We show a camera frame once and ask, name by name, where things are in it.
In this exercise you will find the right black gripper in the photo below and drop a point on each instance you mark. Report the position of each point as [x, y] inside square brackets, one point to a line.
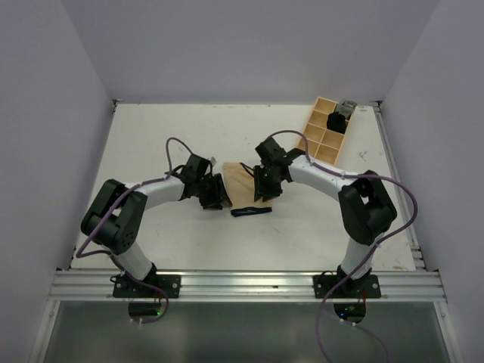
[262, 188]

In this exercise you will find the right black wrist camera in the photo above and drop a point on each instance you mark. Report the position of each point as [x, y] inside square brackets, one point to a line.
[270, 152]

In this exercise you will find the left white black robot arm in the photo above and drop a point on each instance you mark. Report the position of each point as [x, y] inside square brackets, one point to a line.
[112, 222]

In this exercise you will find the aluminium front rail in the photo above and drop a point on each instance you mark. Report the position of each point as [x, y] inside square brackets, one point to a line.
[252, 286]

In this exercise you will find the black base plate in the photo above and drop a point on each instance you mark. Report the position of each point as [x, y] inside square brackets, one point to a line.
[124, 287]
[368, 287]

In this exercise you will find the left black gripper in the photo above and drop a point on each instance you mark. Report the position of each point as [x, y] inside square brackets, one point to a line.
[218, 197]

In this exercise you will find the wooden compartment organizer box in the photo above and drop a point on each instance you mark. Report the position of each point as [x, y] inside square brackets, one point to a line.
[324, 144]

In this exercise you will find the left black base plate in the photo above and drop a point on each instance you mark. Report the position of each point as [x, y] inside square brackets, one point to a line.
[124, 287]

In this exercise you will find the aluminium rail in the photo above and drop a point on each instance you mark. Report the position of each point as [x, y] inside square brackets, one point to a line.
[252, 286]
[404, 207]

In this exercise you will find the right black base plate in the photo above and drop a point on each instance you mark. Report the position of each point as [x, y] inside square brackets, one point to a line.
[368, 287]

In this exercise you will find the aluminium right side rail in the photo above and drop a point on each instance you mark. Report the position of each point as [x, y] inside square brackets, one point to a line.
[404, 207]

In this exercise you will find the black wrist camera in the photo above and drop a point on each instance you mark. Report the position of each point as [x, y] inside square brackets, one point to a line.
[197, 167]
[270, 152]

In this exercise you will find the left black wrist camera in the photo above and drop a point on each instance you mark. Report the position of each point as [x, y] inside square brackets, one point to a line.
[197, 167]

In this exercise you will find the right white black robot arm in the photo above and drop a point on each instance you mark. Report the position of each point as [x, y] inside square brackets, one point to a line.
[366, 208]

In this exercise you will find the rolled black garment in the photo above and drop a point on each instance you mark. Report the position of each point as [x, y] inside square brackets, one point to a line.
[336, 122]

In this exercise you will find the beige underwear with navy trim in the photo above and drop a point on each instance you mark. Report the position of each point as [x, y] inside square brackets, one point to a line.
[240, 187]

